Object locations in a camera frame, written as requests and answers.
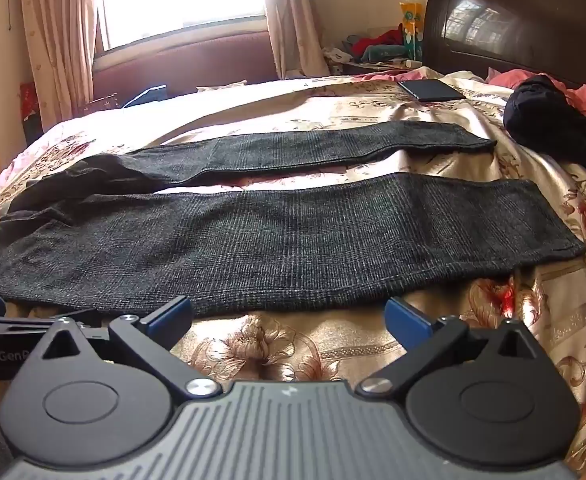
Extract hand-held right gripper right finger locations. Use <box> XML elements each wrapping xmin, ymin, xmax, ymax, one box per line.
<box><xmin>354</xmin><ymin>296</ymin><xmax>544</xmax><ymax>398</ymax></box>

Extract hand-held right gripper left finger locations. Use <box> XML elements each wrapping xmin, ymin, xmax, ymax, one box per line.
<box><xmin>38</xmin><ymin>295</ymin><xmax>224</xmax><ymax>402</ymax></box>

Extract dark grey checked pants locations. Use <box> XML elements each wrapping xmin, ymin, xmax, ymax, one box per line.
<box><xmin>0</xmin><ymin>120</ymin><xmax>586</xmax><ymax>318</ymax></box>

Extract golden floral blanket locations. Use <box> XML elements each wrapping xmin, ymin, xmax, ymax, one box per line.
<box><xmin>0</xmin><ymin>74</ymin><xmax>586</xmax><ymax>461</ymax></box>

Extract blue object beside bed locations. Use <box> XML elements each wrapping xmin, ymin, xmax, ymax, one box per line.
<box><xmin>123</xmin><ymin>85</ymin><xmax>168</xmax><ymax>109</ymax></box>

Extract black flat phone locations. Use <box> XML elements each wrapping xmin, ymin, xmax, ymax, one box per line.
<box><xmin>398</xmin><ymin>78</ymin><xmax>466</xmax><ymax>103</ymax></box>

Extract black garment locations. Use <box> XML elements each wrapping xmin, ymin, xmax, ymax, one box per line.
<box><xmin>503</xmin><ymin>75</ymin><xmax>586</xmax><ymax>181</ymax></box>

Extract teal cloth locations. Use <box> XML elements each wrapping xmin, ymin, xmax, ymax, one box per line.
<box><xmin>360</xmin><ymin>44</ymin><xmax>408</xmax><ymax>63</ymax></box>

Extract red cloth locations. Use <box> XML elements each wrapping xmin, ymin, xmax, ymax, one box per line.
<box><xmin>368</xmin><ymin>29</ymin><xmax>404</xmax><ymax>47</ymax></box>

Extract dark wooden headboard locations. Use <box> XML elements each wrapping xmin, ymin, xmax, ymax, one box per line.
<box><xmin>421</xmin><ymin>0</ymin><xmax>586</xmax><ymax>88</ymax></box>

